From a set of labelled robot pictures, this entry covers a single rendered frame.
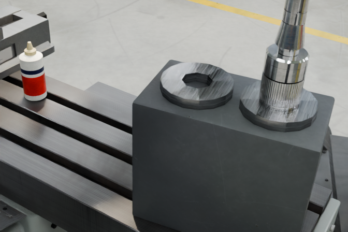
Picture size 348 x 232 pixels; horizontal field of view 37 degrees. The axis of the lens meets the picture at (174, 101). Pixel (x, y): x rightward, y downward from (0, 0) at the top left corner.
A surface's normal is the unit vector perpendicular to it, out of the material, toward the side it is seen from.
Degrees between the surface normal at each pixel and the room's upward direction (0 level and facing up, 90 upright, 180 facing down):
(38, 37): 90
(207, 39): 0
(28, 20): 0
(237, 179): 90
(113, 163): 0
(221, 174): 90
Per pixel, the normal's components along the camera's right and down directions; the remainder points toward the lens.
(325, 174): 0.04, -0.83
